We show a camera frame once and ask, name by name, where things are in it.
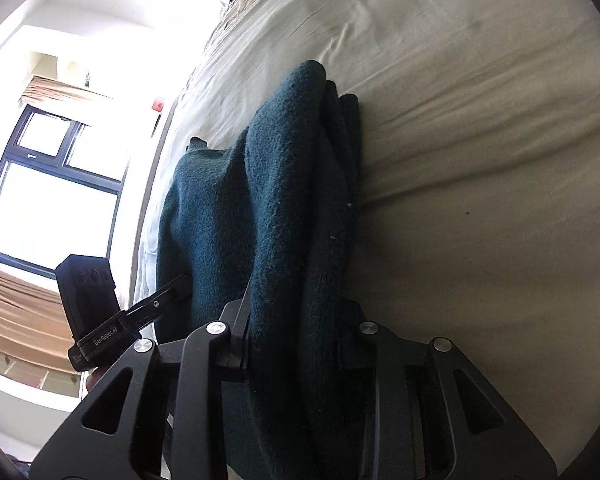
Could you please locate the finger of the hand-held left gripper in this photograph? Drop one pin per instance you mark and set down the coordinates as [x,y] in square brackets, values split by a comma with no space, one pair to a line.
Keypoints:
[160,301]

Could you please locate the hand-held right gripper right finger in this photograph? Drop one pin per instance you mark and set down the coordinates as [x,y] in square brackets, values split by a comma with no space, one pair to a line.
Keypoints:
[351,342]

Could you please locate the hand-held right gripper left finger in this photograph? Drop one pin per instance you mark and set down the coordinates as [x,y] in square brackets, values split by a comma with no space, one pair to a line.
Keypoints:
[235,347]

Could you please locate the dark teal knit sweater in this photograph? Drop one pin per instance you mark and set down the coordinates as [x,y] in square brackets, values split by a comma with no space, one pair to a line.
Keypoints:
[280,210]

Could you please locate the person's left hand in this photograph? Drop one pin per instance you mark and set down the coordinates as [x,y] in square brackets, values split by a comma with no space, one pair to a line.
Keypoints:
[96,379]

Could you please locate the brown curtain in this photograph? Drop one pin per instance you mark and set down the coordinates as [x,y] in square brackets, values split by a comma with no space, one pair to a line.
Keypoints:
[20,310]

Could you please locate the dark framed window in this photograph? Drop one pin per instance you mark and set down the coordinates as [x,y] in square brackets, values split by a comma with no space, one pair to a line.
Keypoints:
[45,195]

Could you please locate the bed with beige sheet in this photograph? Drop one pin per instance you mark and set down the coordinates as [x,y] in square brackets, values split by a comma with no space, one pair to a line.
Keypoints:
[455,135]

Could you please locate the beige patterned blanket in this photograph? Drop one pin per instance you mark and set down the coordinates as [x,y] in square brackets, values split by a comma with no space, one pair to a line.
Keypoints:
[240,25]

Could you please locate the red wall fixture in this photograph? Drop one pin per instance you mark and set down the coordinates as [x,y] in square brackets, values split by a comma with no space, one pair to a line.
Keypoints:
[157,105]

